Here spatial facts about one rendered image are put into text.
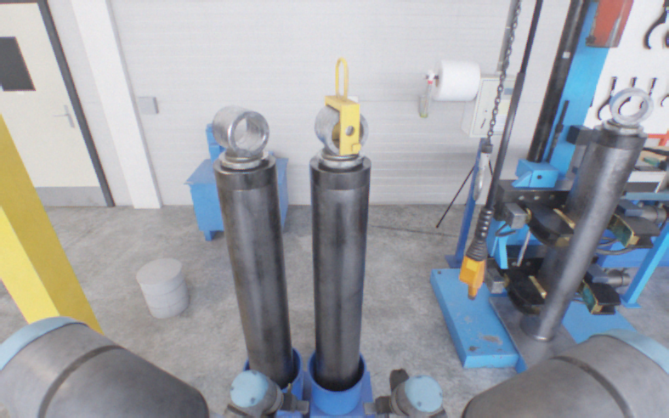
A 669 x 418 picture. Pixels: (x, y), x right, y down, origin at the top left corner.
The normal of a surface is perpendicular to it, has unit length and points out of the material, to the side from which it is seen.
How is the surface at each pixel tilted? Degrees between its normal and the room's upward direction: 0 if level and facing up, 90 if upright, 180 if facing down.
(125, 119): 90
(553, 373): 30
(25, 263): 90
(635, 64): 90
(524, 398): 38
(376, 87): 90
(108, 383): 23
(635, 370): 13
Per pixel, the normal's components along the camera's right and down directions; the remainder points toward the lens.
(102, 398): 0.40, -0.56
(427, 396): 0.13, -0.67
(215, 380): 0.00, -0.87
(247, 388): -0.14, -0.68
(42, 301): 0.02, 0.49
